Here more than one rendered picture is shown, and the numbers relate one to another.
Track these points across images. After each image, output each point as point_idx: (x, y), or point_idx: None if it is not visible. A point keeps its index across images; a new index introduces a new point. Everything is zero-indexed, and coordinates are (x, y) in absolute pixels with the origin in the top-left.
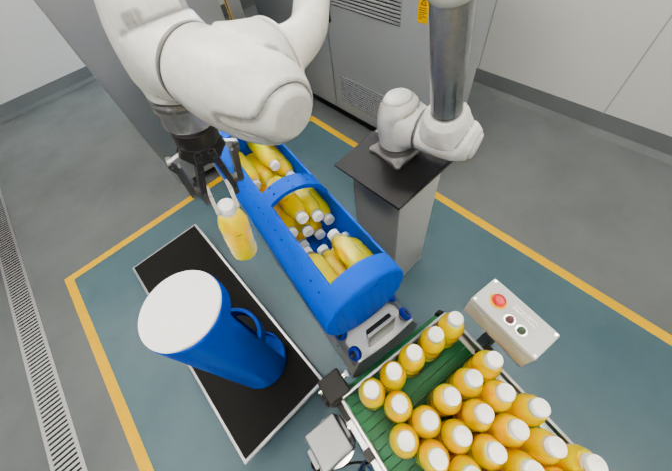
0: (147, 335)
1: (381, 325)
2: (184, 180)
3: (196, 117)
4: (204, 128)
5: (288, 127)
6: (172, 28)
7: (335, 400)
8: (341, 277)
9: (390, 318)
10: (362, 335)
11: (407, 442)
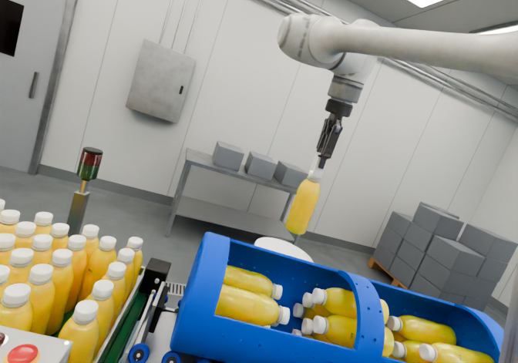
0: (276, 240)
1: (159, 293)
2: (321, 132)
3: (331, 85)
4: (329, 94)
5: (279, 34)
6: None
7: (150, 260)
8: (227, 237)
9: (156, 301)
10: (165, 324)
11: (90, 227)
